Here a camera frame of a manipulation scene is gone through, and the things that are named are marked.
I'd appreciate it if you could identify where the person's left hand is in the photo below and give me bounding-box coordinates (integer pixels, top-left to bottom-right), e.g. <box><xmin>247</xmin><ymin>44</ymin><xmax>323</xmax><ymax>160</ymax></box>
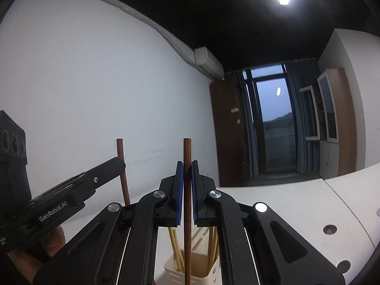
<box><xmin>7</xmin><ymin>225</ymin><xmax>66</xmax><ymax>283</ymax></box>

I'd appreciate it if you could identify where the open white window sash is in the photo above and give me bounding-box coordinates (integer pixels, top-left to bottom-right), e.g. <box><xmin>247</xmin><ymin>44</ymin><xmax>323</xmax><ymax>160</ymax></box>
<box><xmin>299</xmin><ymin>85</ymin><xmax>322</xmax><ymax>142</ymax></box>

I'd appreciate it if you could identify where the wooden cabinet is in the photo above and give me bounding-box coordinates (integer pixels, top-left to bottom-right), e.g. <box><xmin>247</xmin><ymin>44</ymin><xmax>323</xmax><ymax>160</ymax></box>
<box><xmin>317</xmin><ymin>68</ymin><xmax>366</xmax><ymax>178</ymax></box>

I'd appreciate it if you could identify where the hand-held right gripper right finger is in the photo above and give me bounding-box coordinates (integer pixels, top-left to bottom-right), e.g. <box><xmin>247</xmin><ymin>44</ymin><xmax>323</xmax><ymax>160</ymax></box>
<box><xmin>191</xmin><ymin>160</ymin><xmax>346</xmax><ymax>285</ymax></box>

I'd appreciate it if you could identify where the grey blue curtain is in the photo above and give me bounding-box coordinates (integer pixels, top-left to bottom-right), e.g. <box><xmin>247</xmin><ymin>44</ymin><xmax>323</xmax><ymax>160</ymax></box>
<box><xmin>285</xmin><ymin>60</ymin><xmax>320</xmax><ymax>175</ymax></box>
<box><xmin>234</xmin><ymin>71</ymin><xmax>263</xmax><ymax>179</ymax></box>

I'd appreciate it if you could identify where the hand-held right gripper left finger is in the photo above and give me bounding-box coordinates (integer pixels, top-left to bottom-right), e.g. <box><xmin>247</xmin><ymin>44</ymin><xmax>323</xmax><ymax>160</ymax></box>
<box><xmin>33</xmin><ymin>161</ymin><xmax>183</xmax><ymax>285</ymax></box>

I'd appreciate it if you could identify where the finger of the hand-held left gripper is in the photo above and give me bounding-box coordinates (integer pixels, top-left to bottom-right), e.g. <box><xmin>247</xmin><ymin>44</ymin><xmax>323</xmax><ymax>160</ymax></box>
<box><xmin>59</xmin><ymin>157</ymin><xmax>126</xmax><ymax>204</ymax></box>

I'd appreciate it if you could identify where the glass balcony door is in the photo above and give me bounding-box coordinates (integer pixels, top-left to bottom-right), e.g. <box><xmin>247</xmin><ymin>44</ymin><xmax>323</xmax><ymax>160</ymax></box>
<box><xmin>242</xmin><ymin>65</ymin><xmax>298</xmax><ymax>176</ymax></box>

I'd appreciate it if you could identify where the brown wooden door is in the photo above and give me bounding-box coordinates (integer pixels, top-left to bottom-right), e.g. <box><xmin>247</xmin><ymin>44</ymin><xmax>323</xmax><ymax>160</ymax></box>
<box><xmin>209</xmin><ymin>79</ymin><xmax>250</xmax><ymax>188</ymax></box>

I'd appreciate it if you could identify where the light bamboo chopstick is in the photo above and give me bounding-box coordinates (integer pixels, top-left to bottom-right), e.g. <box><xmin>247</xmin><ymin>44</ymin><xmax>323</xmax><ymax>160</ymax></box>
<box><xmin>168</xmin><ymin>228</ymin><xmax>181</xmax><ymax>273</ymax></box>
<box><xmin>211</xmin><ymin>228</ymin><xmax>219</xmax><ymax>271</ymax></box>
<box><xmin>173</xmin><ymin>228</ymin><xmax>185</xmax><ymax>273</ymax></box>

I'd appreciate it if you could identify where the brown wooden chopstick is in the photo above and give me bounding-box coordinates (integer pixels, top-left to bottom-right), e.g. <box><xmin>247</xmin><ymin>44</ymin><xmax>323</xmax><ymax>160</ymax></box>
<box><xmin>116</xmin><ymin>138</ymin><xmax>132</xmax><ymax>207</ymax></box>
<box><xmin>183</xmin><ymin>138</ymin><xmax>192</xmax><ymax>285</ymax></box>

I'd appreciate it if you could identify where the white air conditioner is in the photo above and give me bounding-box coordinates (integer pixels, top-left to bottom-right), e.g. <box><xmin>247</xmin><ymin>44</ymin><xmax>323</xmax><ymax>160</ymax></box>
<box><xmin>194</xmin><ymin>47</ymin><xmax>225</xmax><ymax>80</ymax></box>

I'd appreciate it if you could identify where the cream perforated utensil holder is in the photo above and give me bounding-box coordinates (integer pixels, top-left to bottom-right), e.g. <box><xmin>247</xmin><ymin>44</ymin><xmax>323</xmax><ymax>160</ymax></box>
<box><xmin>164</xmin><ymin>251</ymin><xmax>222</xmax><ymax>285</ymax></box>

